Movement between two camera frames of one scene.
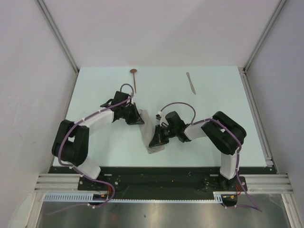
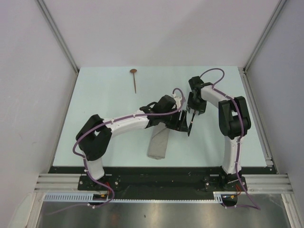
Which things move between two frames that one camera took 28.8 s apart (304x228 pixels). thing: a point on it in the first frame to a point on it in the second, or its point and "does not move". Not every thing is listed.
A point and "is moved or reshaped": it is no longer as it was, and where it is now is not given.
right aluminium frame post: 279,7 does not move
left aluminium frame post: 58,34 does not move
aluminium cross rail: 260,183 does not move
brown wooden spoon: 134,71 does not move
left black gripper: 136,119 to 177,125
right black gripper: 158,138 to 201,108
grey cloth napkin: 147,130 is moved or reshaped
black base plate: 162,183 does not move
